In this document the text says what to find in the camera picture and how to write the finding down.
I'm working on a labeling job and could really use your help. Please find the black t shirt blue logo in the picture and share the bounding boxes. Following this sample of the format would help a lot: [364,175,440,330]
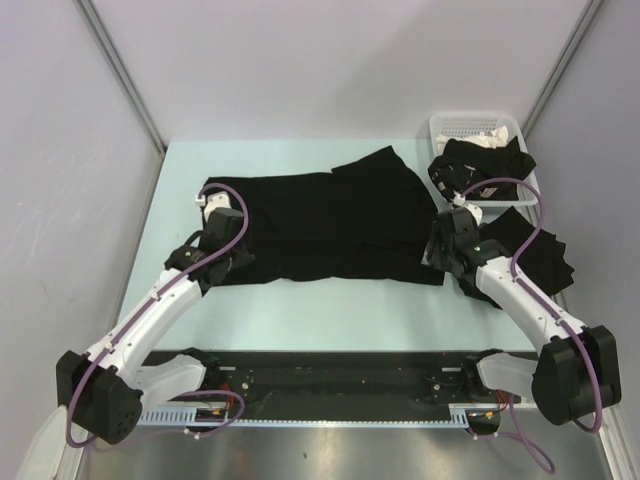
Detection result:
[219,146,444,286]

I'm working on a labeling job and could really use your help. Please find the white plastic laundry basket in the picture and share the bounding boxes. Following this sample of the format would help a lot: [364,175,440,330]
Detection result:
[427,111,538,213]

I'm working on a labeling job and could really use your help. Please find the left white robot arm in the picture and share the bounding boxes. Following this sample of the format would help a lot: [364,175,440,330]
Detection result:
[55,207,252,449]

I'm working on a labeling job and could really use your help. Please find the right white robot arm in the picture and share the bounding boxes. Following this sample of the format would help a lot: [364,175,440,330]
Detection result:
[424,205,621,432]

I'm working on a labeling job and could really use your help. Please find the black shirts in basket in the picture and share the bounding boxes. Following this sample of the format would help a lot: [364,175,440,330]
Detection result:
[428,137,536,200]

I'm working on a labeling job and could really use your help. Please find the folded black shirt stack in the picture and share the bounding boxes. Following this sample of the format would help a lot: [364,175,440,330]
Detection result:
[479,207,575,296]

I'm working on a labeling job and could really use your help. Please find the white cloth in basket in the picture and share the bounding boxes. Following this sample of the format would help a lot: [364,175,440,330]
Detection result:
[436,125,509,154]

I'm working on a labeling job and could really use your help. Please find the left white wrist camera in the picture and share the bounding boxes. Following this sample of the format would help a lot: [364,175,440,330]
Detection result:
[195,191,231,222]

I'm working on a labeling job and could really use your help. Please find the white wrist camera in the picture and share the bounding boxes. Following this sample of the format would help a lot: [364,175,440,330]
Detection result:
[195,191,231,222]
[450,194,483,226]

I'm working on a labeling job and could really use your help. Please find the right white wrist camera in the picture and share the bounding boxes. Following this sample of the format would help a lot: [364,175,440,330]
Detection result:
[450,194,483,226]

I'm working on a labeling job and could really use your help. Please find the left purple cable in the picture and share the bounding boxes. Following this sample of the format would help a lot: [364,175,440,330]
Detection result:
[65,183,246,448]

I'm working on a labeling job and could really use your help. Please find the purple cable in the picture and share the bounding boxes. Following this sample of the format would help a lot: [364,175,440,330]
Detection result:
[457,177,604,474]
[65,183,246,448]

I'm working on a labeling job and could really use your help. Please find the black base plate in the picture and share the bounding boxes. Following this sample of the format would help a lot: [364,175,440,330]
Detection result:
[144,350,541,434]

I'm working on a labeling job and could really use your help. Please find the slotted cable duct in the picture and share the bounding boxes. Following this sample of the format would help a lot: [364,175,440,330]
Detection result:
[138,402,500,430]

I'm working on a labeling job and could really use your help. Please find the left aluminium frame post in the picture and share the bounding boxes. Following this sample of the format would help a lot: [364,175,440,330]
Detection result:
[74,0,167,154]

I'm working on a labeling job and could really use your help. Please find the aluminium frame post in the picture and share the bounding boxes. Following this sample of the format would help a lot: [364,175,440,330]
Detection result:
[520,0,608,140]
[74,0,167,154]

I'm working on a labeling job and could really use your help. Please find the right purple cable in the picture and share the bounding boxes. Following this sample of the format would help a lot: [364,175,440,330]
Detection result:
[457,177,604,474]

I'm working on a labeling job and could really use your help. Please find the right aluminium frame post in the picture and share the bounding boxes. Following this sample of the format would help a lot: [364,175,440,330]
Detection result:
[520,0,608,140]

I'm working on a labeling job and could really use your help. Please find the aluminium rail right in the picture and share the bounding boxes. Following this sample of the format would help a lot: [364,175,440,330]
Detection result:
[502,142,621,480]

